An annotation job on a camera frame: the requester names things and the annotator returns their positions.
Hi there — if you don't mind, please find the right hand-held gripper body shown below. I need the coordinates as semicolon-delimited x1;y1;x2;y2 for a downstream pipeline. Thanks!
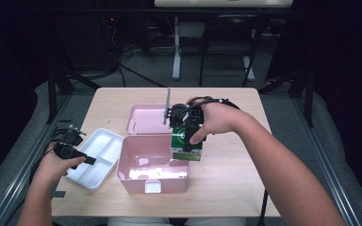
163;88;206;142

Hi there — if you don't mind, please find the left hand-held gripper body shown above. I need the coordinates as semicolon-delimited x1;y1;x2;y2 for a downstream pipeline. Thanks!
53;124;88;161

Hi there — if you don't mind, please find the green and white carton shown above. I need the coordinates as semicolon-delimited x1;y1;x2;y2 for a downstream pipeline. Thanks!
170;125;204;162

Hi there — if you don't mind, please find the white divided tray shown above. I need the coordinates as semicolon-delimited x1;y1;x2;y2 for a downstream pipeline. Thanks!
65;127;125;191

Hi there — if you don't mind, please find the pink storage box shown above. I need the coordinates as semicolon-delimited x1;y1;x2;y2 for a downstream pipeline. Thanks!
116;103;191;195

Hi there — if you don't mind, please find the person's left hand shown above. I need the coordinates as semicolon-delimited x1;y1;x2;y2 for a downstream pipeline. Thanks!
32;142;88;192

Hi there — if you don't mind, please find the person's right hand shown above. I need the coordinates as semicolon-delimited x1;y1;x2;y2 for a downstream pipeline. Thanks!
187;97;250;145

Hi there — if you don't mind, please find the white desk leg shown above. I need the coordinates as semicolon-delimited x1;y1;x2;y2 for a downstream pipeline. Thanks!
172;16;183;81
242;56;256;83

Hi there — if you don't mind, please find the black metal stool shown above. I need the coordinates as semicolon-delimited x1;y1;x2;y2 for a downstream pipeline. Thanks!
198;13;267;89

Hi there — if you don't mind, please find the black equipment with red light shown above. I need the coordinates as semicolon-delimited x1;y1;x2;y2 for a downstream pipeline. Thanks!
100;13;123;41

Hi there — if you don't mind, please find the white desk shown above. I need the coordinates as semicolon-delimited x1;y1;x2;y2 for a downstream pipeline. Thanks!
154;0;294;8

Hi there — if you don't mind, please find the black frame post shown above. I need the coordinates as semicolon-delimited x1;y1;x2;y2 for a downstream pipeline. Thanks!
46;67;58;125
304;67;315;128

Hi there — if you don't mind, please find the black floor cable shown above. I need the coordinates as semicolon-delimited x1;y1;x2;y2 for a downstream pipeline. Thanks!
116;62;168;89

